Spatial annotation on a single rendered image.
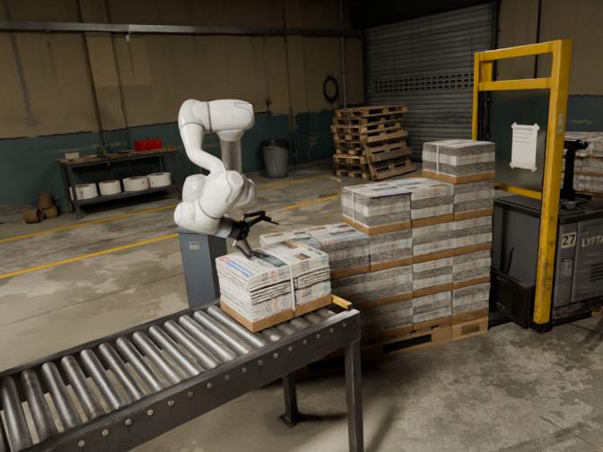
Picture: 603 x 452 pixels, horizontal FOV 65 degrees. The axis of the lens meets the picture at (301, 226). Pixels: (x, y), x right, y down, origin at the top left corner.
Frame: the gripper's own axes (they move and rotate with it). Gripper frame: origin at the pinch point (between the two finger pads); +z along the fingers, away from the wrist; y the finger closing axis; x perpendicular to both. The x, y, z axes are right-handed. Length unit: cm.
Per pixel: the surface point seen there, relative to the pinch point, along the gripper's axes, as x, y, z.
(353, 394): 28, 51, 45
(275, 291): 14.3, 17.9, -0.4
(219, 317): -10.4, 37.4, -5.0
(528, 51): -3, -153, 145
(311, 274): 15.3, 8.5, 14.2
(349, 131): -516, -218, 473
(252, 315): 13.1, 28.7, -6.3
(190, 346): 4, 46, -22
